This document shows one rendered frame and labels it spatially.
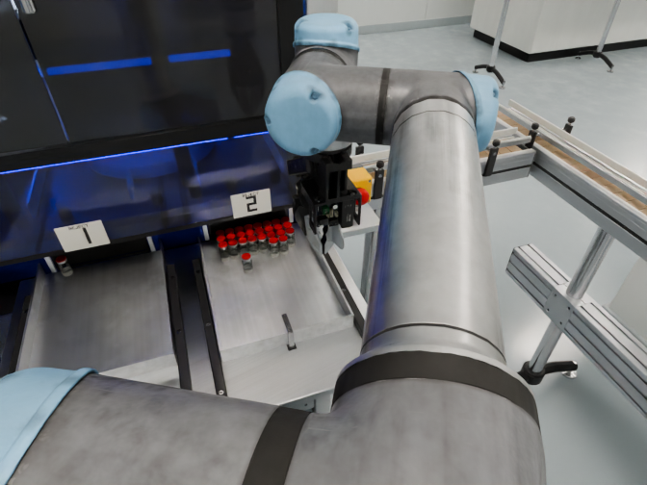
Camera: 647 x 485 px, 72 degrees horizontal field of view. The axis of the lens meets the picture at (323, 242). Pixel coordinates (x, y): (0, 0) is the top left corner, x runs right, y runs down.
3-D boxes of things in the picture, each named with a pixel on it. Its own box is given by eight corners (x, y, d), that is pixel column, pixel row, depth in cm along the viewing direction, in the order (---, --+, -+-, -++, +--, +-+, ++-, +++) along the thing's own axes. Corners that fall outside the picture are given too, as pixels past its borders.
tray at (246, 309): (200, 248, 107) (197, 237, 104) (303, 226, 113) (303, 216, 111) (222, 362, 82) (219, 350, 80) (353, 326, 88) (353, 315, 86)
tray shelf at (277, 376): (23, 286, 99) (19, 280, 98) (318, 223, 117) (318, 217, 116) (-29, 509, 65) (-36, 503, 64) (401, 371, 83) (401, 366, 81)
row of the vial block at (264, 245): (219, 257, 104) (217, 242, 101) (294, 241, 108) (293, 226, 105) (221, 263, 102) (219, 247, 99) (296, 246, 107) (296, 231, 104)
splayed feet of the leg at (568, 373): (463, 399, 172) (471, 378, 163) (567, 363, 185) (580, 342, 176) (475, 418, 166) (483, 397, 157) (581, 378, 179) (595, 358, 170)
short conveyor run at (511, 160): (322, 224, 120) (322, 174, 109) (304, 194, 131) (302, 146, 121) (530, 180, 137) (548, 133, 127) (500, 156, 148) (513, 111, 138)
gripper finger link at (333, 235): (332, 271, 71) (333, 226, 65) (320, 248, 76) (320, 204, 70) (350, 267, 72) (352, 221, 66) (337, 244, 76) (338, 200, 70)
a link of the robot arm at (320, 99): (377, 89, 38) (387, 50, 47) (253, 81, 40) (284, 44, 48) (372, 168, 43) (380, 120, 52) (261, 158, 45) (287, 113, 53)
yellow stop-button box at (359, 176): (332, 192, 111) (333, 167, 106) (359, 187, 112) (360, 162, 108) (344, 209, 105) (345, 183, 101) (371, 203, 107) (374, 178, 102)
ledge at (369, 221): (318, 209, 122) (318, 203, 121) (361, 200, 125) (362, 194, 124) (336, 240, 112) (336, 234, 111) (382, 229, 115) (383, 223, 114)
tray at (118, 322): (44, 274, 99) (38, 264, 97) (164, 249, 106) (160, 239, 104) (19, 408, 75) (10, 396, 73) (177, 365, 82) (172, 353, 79)
